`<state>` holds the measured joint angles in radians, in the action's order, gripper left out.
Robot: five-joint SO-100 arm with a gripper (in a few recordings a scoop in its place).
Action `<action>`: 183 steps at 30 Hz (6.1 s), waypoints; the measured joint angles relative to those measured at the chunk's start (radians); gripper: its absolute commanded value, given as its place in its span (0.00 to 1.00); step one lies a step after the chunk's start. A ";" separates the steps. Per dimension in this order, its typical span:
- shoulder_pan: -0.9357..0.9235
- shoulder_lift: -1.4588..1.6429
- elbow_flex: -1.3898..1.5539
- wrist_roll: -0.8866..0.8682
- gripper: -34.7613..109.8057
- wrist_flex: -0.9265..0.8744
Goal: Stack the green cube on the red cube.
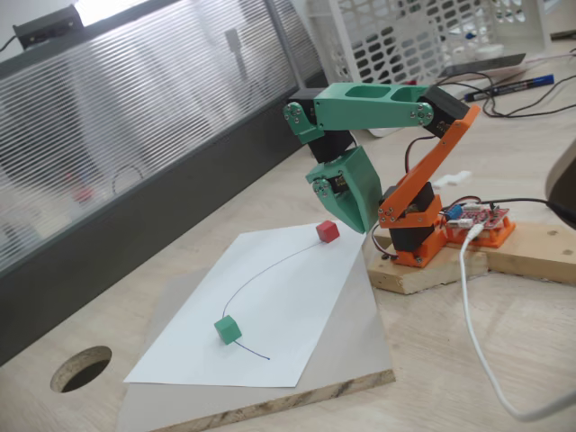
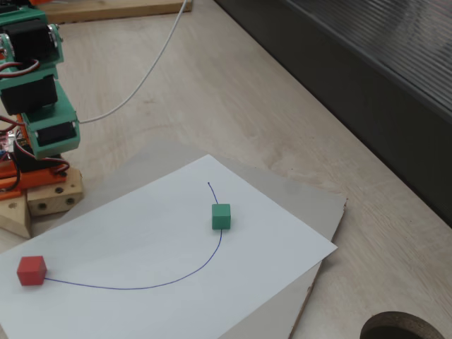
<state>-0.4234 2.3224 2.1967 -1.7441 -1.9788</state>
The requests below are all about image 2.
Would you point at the green cube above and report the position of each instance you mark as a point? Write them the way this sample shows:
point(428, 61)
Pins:
point(220, 219)

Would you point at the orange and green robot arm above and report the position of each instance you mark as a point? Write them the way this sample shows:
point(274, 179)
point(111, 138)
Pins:
point(24, 39)

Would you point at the red cube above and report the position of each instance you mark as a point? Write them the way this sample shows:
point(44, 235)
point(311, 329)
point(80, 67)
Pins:
point(31, 272)

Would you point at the red controller circuit board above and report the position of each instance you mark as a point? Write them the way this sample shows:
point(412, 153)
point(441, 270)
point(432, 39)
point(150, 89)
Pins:
point(5, 143)

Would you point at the light wooden base block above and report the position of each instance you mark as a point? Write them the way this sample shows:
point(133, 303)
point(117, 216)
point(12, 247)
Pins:
point(53, 201)

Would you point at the wooden wedge piece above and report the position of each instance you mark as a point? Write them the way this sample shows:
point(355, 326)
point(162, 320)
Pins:
point(14, 215)

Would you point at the wooden plank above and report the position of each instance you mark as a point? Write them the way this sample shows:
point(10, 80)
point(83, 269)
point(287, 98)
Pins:
point(106, 12)

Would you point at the white paper sheet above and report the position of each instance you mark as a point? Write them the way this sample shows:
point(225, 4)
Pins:
point(141, 247)

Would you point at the grey chipboard panel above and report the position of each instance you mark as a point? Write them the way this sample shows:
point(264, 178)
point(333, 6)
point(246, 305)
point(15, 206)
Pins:
point(282, 190)

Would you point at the ribbed glass desk partition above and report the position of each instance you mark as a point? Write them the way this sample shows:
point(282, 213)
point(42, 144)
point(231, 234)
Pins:
point(353, 70)

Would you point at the orange circuit board mount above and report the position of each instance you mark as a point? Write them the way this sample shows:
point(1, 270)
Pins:
point(7, 176)

